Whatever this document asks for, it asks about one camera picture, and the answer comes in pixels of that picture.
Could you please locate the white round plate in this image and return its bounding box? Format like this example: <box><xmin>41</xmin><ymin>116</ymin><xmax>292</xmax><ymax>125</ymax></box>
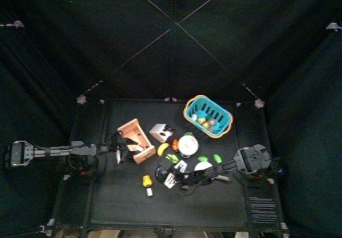
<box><xmin>176</xmin><ymin>134</ymin><xmax>200</xmax><ymax>158</ymax></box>

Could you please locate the yellow toy banana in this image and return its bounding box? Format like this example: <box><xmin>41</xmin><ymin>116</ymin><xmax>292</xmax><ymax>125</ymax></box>
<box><xmin>156</xmin><ymin>142</ymin><xmax>170</xmax><ymax>157</ymax></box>

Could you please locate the white label sticker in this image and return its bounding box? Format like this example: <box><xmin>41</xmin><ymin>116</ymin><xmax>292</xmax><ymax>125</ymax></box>
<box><xmin>247</xmin><ymin>196</ymin><xmax>277</xmax><ymax>226</ymax></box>

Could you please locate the metal frame clamp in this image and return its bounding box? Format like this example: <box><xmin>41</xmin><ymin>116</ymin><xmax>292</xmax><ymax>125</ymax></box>
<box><xmin>324</xmin><ymin>21</ymin><xmax>342</xmax><ymax>32</ymax></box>
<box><xmin>0</xmin><ymin>20</ymin><xmax>25</xmax><ymax>29</ymax></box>

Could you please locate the wooden rack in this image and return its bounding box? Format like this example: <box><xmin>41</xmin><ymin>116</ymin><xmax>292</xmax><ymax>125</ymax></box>
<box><xmin>116</xmin><ymin>117</ymin><xmax>157</xmax><ymax>165</ymax></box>

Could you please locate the white cube box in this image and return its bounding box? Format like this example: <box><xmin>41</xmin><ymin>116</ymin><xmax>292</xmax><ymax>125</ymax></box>
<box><xmin>148</xmin><ymin>123</ymin><xmax>176</xmax><ymax>144</ymax></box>

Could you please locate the green toy vegetable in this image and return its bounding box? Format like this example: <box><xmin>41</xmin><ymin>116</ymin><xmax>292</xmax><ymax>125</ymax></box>
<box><xmin>164</xmin><ymin>153</ymin><xmax>180</xmax><ymax>165</ymax></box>

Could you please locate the black round bowl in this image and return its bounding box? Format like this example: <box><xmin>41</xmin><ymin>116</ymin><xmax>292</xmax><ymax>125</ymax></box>
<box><xmin>153</xmin><ymin>165</ymin><xmax>170</xmax><ymax>184</ymax></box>

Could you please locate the white toy rice ball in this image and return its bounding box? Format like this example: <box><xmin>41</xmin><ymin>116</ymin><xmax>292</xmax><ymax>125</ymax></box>
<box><xmin>193</xmin><ymin>161</ymin><xmax>215</xmax><ymax>172</ymax></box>

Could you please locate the yellow toy corn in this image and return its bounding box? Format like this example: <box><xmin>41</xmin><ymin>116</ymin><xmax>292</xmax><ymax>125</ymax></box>
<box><xmin>141</xmin><ymin>174</ymin><xmax>153</xmax><ymax>188</ymax></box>

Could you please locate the teal basket with orange rim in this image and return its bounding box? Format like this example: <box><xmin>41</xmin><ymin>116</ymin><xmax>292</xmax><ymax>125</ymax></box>
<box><xmin>183</xmin><ymin>94</ymin><xmax>235</xmax><ymax>140</ymax></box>

